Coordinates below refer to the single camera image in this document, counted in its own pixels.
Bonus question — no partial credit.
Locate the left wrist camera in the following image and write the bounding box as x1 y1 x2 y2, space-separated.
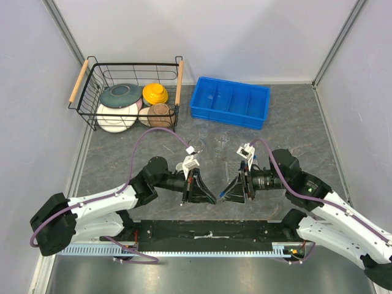
182 154 200 180

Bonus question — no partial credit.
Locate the light blue cable duct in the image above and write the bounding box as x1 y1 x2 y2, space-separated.
58 243 292 258

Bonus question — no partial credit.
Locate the white ceramic plate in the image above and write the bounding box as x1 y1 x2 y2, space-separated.
96 104 138 133

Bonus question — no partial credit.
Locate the brown ceramic bowl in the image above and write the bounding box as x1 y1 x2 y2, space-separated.
148 104 176 129

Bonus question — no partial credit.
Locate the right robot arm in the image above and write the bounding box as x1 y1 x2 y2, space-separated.
219 147 391 290

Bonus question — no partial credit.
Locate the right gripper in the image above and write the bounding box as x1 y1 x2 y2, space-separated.
220 160 288 205

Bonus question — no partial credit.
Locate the white ceramic bowl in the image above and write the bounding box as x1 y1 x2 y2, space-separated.
138 107 151 127

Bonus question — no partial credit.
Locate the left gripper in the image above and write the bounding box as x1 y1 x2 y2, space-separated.
154 167 216 204

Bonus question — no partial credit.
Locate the glass petri dish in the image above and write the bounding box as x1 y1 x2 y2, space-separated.
189 138 206 153

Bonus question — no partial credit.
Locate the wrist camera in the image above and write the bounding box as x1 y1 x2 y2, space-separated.
182 154 200 180
236 143 255 170

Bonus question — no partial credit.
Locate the blue plastic divided bin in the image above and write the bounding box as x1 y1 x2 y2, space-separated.
190 77 270 130

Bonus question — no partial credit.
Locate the teal ceramic plate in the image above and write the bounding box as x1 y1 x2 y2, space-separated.
99 83 142 108

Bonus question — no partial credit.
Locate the glass conical flask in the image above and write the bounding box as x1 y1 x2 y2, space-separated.
215 132 230 146

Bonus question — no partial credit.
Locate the clear acrylic tube rack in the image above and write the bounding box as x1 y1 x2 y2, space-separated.
224 161 240 183

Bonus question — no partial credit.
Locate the small glass bottle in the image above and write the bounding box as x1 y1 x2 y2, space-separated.
214 146 223 157

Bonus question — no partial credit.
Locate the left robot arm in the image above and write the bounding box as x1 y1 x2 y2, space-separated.
30 156 217 257

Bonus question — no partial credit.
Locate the glass beaker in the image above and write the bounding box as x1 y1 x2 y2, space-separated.
198 128 208 138

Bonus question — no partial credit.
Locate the yellow ceramic bowl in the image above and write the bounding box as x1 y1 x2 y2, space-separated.
142 83 168 105

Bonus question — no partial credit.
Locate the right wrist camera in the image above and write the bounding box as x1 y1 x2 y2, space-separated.
236 143 255 170

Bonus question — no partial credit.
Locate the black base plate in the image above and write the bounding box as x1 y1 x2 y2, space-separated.
113 220 303 251

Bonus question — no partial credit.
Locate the white plastic cup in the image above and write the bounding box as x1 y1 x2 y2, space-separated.
176 162 184 173

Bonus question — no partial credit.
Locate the black wire basket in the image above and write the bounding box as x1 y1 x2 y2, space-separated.
67 56 184 133

